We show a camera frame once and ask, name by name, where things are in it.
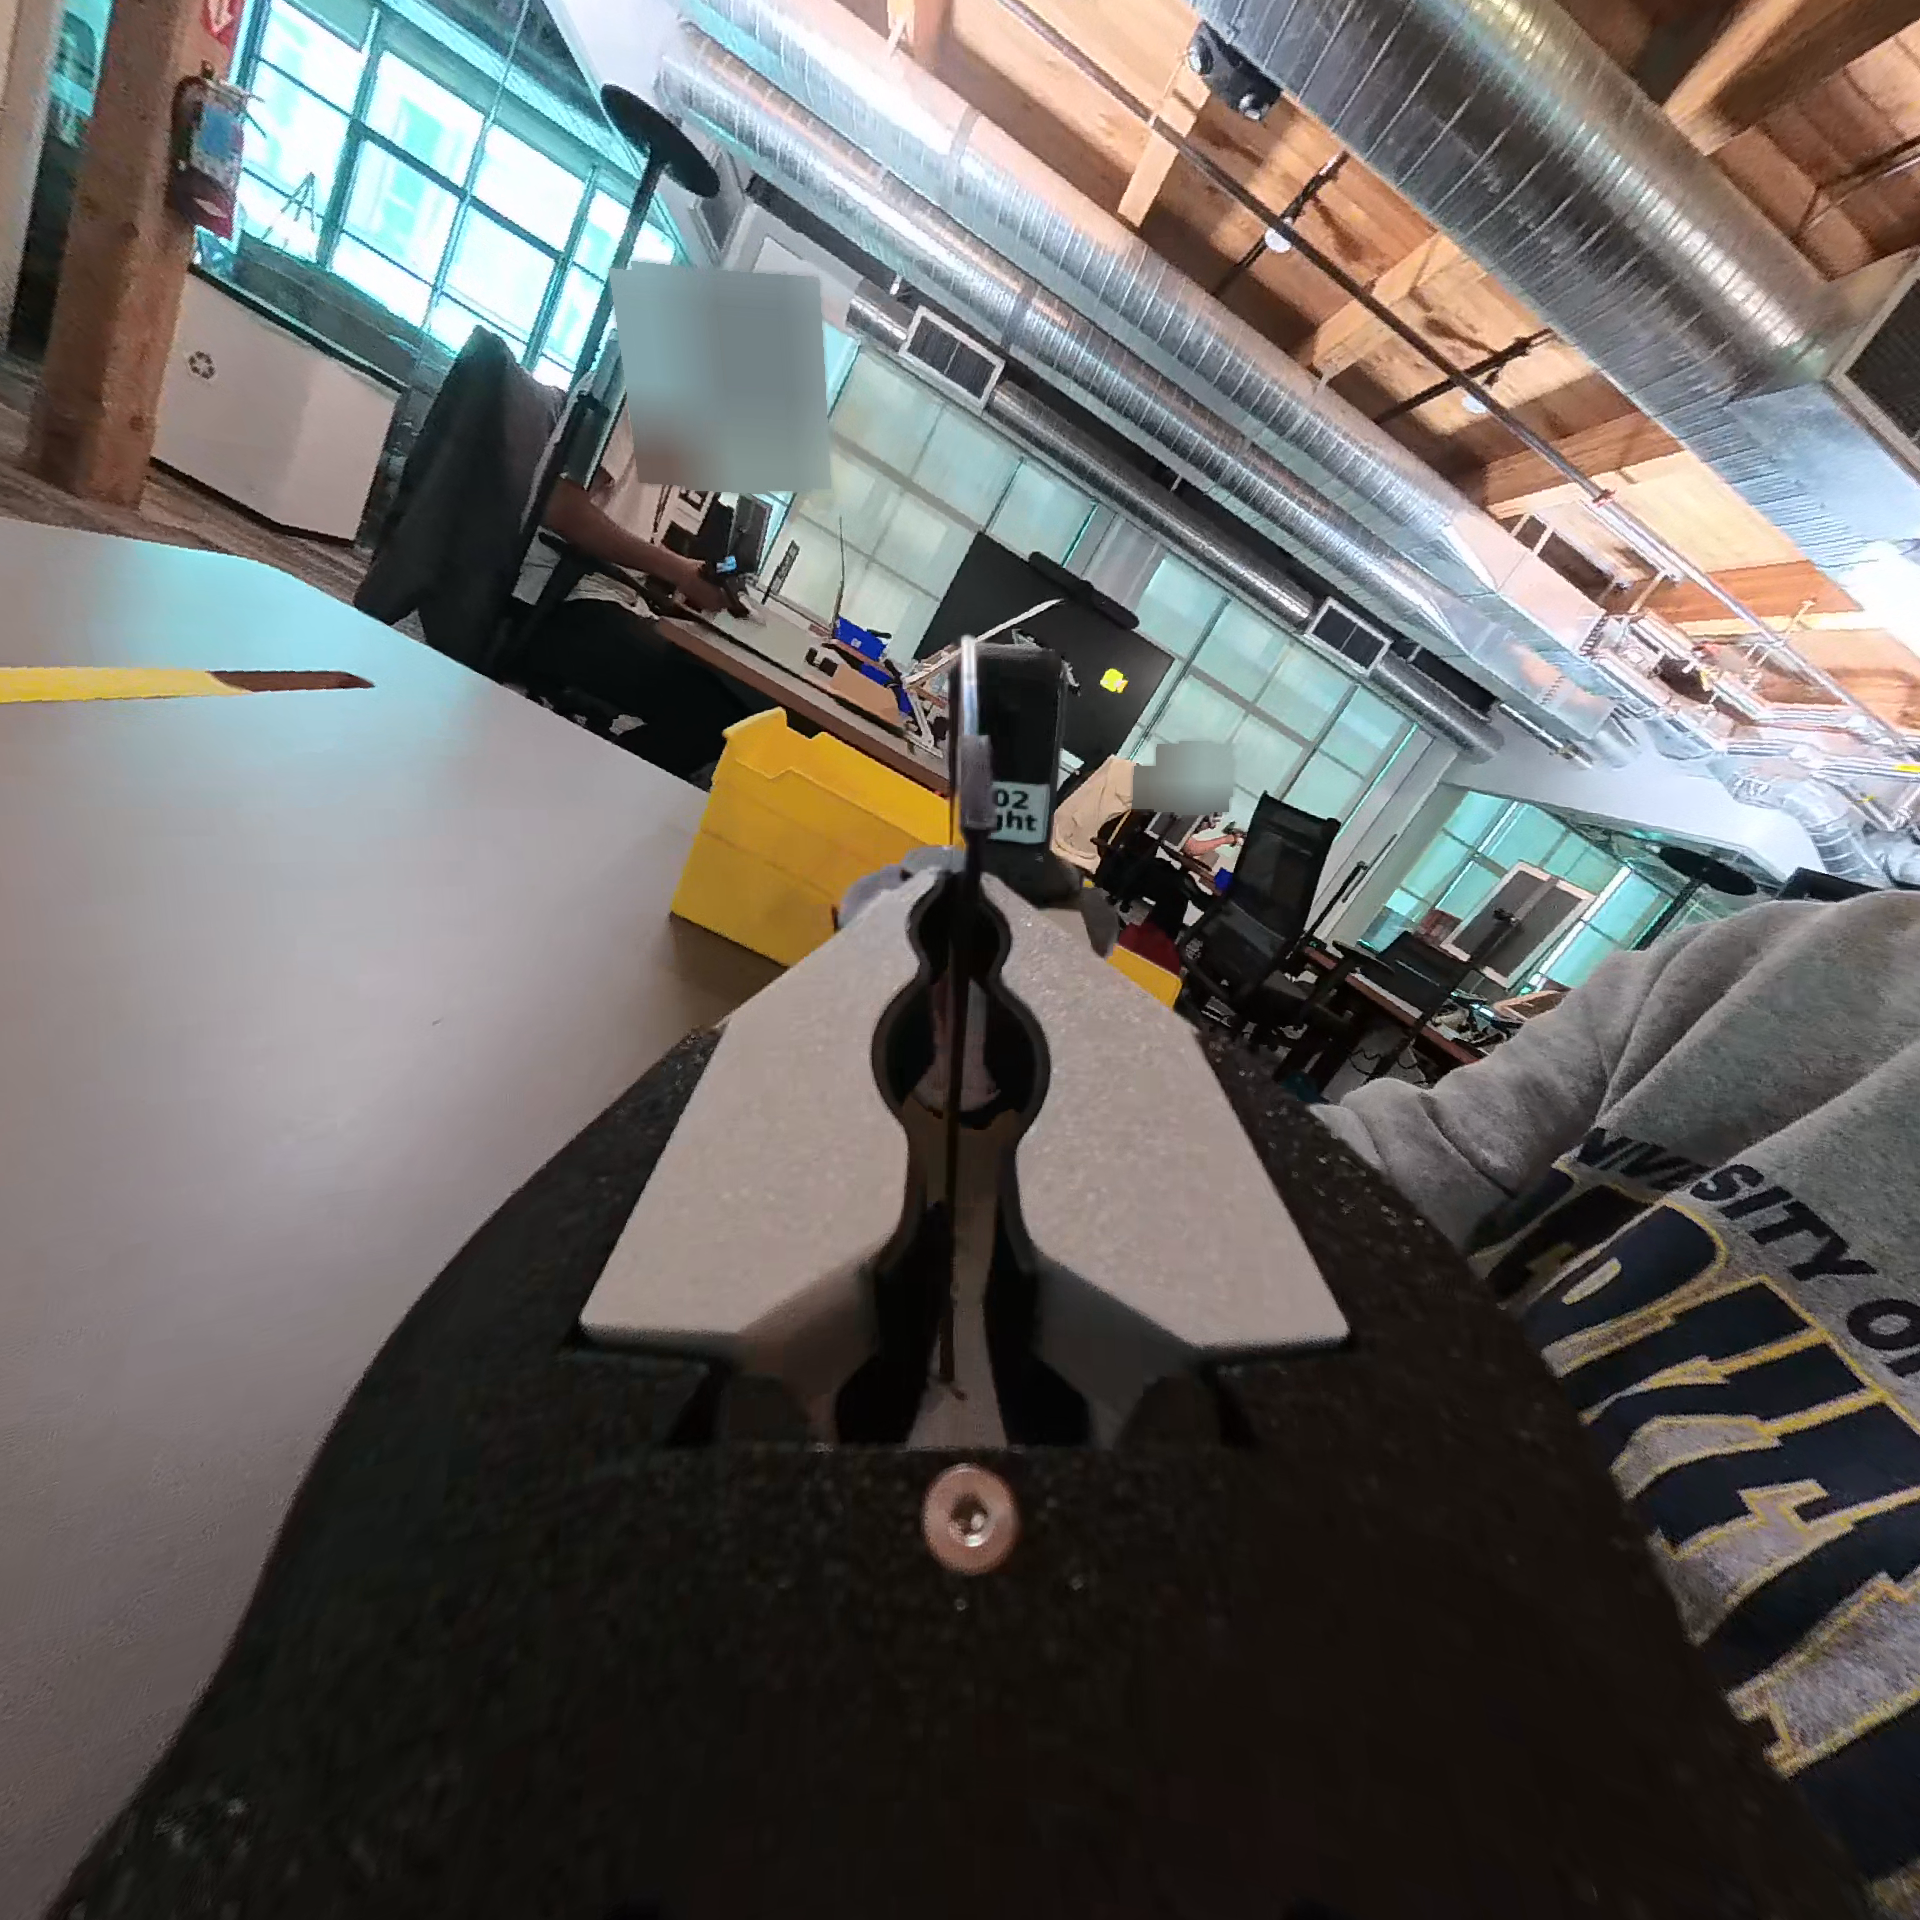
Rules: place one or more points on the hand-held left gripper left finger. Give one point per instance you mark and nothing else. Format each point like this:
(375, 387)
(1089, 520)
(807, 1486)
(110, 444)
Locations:
(751, 1198)

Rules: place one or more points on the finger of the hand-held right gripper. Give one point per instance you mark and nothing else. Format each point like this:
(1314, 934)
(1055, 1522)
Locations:
(887, 876)
(1096, 925)

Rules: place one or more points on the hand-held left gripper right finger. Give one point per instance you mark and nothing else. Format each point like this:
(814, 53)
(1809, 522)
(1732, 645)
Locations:
(1170, 1198)

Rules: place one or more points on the yellow plastic bin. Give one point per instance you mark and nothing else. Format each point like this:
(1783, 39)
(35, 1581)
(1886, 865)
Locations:
(781, 839)

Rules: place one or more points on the person's right forearm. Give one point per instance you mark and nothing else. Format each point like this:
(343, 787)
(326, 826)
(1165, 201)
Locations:
(1499, 1078)

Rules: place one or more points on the beige jacket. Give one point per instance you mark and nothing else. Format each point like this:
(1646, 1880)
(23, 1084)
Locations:
(1087, 809)

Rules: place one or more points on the black mesh chair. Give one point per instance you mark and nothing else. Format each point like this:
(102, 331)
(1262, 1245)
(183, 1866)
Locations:
(1278, 885)

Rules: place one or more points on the blue plastic crate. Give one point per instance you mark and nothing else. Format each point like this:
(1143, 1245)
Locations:
(861, 640)

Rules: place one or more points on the wooden-edged desk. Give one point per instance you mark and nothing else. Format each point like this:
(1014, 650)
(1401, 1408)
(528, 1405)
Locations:
(781, 677)

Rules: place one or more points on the dark jacket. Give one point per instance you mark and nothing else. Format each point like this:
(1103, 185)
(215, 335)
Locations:
(450, 496)

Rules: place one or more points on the grey printed sweatshirt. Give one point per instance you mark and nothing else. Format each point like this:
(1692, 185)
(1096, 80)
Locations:
(1724, 1427)

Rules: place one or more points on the black floor lamp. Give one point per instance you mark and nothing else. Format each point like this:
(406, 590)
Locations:
(658, 136)

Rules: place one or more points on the white recycling cabinet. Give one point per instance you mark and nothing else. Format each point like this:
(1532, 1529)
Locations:
(270, 405)

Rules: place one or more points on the yellow tape line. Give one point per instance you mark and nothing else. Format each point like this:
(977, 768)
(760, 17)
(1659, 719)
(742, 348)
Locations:
(121, 681)

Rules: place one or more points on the wooden pillar with signs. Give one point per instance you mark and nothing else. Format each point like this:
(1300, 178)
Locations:
(114, 254)

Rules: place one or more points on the red fire extinguisher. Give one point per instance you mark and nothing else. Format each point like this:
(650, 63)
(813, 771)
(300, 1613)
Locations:
(200, 150)

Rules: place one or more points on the black wall screen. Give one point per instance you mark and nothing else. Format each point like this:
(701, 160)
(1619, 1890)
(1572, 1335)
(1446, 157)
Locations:
(1118, 706)

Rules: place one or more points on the wall air vent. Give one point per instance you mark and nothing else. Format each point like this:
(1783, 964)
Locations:
(956, 355)
(1351, 640)

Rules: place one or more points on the black ceiling camera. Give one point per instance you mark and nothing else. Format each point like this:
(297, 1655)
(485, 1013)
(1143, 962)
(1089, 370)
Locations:
(1240, 75)

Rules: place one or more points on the large silver air duct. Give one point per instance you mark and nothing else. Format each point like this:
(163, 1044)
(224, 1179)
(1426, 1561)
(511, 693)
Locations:
(1575, 182)

